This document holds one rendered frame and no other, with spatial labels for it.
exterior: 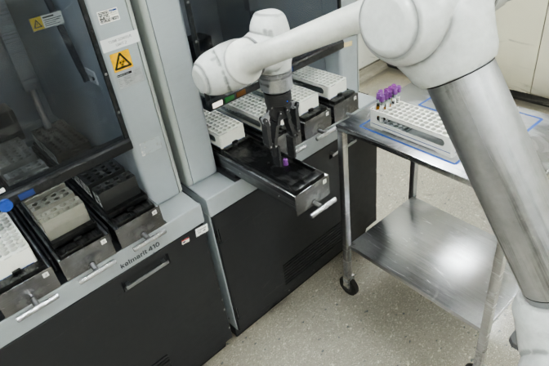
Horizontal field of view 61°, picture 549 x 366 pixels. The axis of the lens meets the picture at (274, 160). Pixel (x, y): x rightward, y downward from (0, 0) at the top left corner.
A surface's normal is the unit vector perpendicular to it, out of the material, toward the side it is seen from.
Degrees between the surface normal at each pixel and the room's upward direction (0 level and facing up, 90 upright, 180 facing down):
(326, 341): 0
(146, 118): 90
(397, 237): 0
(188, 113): 90
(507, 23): 90
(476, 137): 82
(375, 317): 0
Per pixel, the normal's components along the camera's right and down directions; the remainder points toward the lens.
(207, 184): -0.11, -0.83
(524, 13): -0.73, 0.44
